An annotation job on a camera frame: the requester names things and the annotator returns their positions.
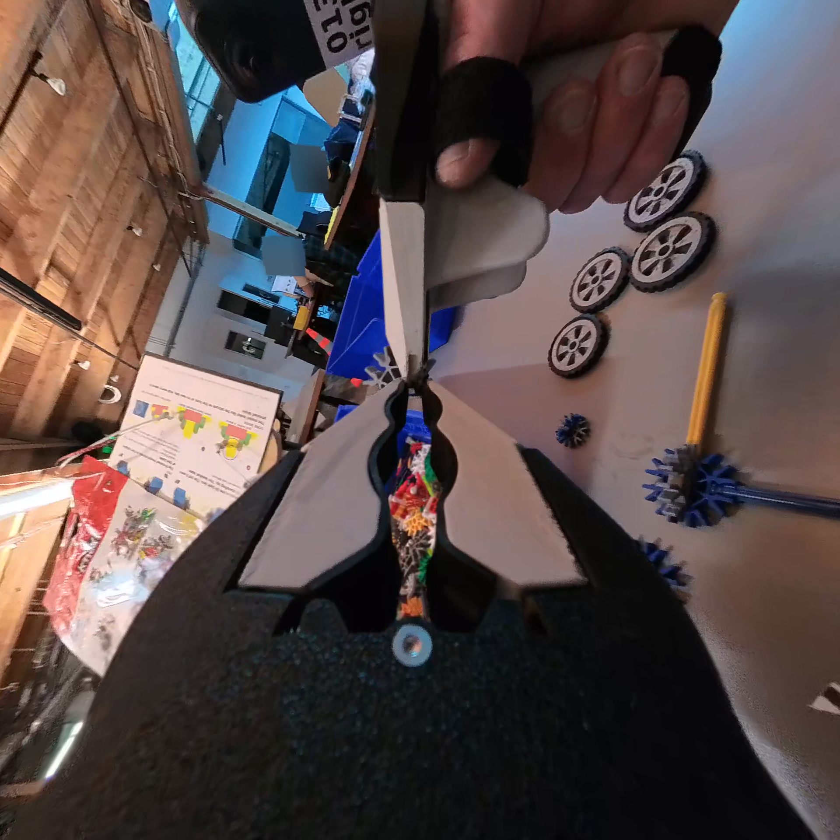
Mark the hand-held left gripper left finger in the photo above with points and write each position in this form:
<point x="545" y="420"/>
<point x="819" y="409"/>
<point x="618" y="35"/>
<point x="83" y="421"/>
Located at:
<point x="321" y="518"/>

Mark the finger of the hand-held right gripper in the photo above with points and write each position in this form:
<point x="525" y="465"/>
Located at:
<point x="403" y="275"/>

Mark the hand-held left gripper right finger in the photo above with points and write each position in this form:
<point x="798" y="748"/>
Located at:
<point x="505" y="518"/>

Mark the grey snowflake connector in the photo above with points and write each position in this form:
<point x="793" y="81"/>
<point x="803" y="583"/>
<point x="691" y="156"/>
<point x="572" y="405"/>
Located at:
<point x="384" y="371"/>

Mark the blue parts bin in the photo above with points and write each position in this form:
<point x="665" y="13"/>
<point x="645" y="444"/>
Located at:
<point x="417" y="426"/>

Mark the blue snowflake connector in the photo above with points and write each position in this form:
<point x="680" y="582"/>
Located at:
<point x="656" y="489"/>
<point x="712" y="489"/>
<point x="666" y="568"/>

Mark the person's right hand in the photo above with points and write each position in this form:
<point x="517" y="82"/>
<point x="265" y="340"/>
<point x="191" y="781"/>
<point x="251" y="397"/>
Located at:
<point x="623" y="164"/>

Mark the empty blue bin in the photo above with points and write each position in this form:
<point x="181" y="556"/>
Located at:
<point x="354" y="328"/>

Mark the pile of colourful construction pieces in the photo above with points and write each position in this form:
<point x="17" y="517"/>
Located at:
<point x="413" y="525"/>

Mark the orange traffic cone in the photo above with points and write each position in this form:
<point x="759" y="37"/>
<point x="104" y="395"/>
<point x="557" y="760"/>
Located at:
<point x="318" y="342"/>

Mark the small dark blue connector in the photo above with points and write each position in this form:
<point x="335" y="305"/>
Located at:
<point x="573" y="431"/>

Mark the printed instruction sheet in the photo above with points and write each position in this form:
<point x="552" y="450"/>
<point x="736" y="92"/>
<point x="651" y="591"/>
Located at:
<point x="197" y="459"/>

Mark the grey toy wheel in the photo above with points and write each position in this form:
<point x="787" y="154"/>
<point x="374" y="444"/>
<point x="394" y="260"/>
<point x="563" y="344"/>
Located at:
<point x="577" y="346"/>
<point x="670" y="253"/>
<point x="598" y="279"/>
<point x="664" y="190"/>

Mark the printed plastic parts bag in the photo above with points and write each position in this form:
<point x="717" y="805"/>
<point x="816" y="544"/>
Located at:
<point x="118" y="558"/>

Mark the long yellow rod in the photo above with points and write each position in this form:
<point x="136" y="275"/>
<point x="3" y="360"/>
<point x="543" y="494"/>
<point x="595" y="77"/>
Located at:
<point x="707" y="367"/>

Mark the long blue rod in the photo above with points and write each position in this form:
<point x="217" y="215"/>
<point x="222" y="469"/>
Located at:
<point x="787" y="500"/>

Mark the small paper scrap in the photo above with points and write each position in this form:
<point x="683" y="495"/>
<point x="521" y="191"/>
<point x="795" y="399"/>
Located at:
<point x="828" y="702"/>

